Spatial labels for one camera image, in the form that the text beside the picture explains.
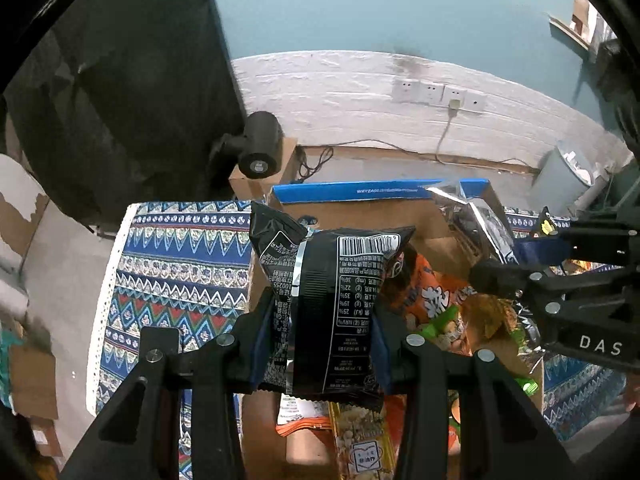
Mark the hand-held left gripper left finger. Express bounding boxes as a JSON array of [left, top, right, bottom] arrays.
[[60, 295, 276, 480]]

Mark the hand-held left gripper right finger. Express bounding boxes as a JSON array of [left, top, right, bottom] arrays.
[[372, 307, 576, 480]]

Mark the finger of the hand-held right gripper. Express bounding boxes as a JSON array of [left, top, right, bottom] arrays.
[[514, 222, 640, 264], [469, 259, 640, 317]]

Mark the silver black snack packet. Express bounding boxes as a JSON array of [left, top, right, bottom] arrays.
[[425, 182, 521, 266]]

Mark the red snack packet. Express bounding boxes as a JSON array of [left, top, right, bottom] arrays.
[[382, 395, 408, 480]]

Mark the long golden snack packet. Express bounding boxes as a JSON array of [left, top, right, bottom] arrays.
[[327, 402, 401, 480]]

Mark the cardboard box with blue rim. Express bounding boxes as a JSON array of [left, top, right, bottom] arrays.
[[240, 177, 546, 480]]

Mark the yellow black snack packet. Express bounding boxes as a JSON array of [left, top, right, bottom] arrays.
[[537, 207, 562, 239]]

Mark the brown crinkled snack packet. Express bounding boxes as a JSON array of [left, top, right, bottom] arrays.
[[462, 292, 523, 356]]

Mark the green snack packet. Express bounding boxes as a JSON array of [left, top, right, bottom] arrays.
[[417, 305, 464, 342]]

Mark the grey trash bin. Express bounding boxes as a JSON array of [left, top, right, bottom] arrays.
[[529, 140, 610, 213]]

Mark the white orange snack packet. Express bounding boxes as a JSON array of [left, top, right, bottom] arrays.
[[275, 392, 334, 436]]

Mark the black phone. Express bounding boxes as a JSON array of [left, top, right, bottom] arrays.
[[139, 326, 181, 359]]

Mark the blue patterned tablecloth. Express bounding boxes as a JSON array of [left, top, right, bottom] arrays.
[[86, 200, 626, 480]]

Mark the brown cardboard floor box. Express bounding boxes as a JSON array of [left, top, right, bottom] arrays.
[[9, 342, 60, 421]]

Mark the black hanging cloth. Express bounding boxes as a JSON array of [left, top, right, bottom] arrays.
[[4, 0, 249, 228]]

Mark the white plug cable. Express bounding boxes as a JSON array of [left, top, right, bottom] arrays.
[[434, 100, 460, 163]]

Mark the black cable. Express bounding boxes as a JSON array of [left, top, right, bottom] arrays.
[[295, 145, 335, 184]]

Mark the black cylindrical camera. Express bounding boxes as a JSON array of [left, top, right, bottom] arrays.
[[210, 110, 285, 180]]

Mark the wooden wall shelf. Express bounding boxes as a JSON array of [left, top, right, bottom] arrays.
[[547, 0, 606, 53]]

